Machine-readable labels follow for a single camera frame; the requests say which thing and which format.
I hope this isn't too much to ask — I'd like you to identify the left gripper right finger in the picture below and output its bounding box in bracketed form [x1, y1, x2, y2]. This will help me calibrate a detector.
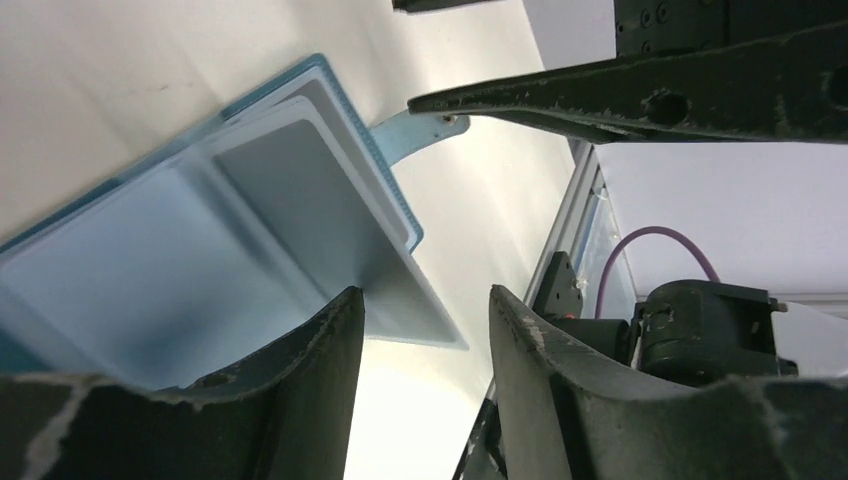
[488, 284, 848, 480]

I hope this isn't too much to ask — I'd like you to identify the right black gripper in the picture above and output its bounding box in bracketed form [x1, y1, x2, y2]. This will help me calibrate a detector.
[408, 0, 847, 144]

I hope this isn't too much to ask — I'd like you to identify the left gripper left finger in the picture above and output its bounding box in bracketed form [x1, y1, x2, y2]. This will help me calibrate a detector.
[1, 287, 365, 479]

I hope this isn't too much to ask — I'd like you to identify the blue card holder wallet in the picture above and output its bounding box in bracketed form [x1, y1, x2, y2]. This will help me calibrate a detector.
[1, 54, 470, 389]

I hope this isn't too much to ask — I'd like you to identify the dark credit card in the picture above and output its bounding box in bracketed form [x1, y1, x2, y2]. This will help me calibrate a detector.
[210, 119, 414, 297]

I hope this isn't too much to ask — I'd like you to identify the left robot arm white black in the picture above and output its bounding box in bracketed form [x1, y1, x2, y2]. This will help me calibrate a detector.
[1, 280, 847, 479]

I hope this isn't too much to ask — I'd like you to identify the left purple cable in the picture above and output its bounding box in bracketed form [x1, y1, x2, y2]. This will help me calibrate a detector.
[594, 225, 721, 321]

